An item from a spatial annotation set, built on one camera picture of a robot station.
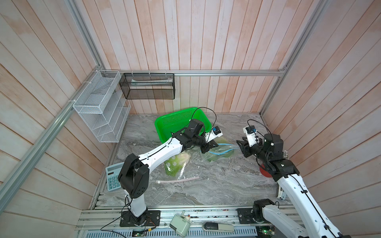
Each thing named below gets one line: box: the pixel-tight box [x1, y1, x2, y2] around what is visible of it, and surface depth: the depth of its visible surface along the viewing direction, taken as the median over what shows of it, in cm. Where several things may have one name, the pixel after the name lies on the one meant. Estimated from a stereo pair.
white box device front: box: [169, 214, 191, 238], surface depth 69 cm
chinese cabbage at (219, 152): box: [206, 145, 234, 163], surface depth 79 cm
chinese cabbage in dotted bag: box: [163, 152, 191, 178], surface depth 88 cm
